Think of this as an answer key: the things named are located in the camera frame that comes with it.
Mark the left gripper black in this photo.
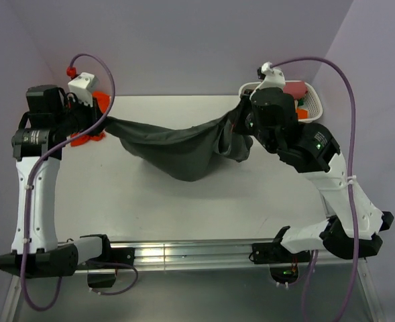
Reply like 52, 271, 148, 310
54, 93, 111, 137

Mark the dark grey t shirt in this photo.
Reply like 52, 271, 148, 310
105, 103, 253, 182

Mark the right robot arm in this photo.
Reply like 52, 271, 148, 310
232, 87, 394, 264

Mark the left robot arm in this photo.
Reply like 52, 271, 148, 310
0, 85, 131, 280

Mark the rolled orange t shirt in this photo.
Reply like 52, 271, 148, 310
296, 107, 308, 120

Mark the rolled pink t shirt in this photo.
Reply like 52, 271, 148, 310
283, 80, 308, 100

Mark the orange t shirt on table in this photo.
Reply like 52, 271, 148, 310
70, 90, 112, 148

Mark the white plastic basket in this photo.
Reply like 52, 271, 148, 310
238, 80, 324, 123

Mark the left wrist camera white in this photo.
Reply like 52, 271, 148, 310
68, 72, 99, 105

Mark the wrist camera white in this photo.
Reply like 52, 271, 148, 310
68, 72, 99, 105
256, 62, 286, 89

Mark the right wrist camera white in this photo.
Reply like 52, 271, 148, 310
256, 62, 286, 89

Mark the aluminium rail frame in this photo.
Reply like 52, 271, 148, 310
17, 239, 380, 321

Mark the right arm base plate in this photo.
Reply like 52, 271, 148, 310
248, 242, 314, 289

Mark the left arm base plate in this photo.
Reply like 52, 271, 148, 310
78, 247, 139, 297

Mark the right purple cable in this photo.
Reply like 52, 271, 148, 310
267, 56, 359, 322

